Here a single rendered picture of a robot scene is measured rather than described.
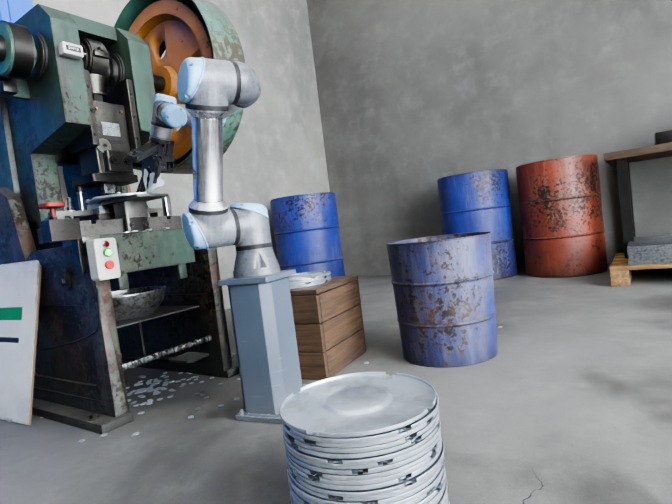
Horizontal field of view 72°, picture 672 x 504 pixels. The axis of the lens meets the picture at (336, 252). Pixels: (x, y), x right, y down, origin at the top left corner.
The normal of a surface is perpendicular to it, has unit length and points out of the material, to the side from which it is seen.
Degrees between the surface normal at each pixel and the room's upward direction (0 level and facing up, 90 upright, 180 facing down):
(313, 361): 90
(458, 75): 90
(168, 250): 90
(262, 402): 90
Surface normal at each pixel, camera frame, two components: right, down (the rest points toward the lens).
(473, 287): 0.33, 0.04
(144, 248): 0.83, -0.07
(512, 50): -0.55, 0.11
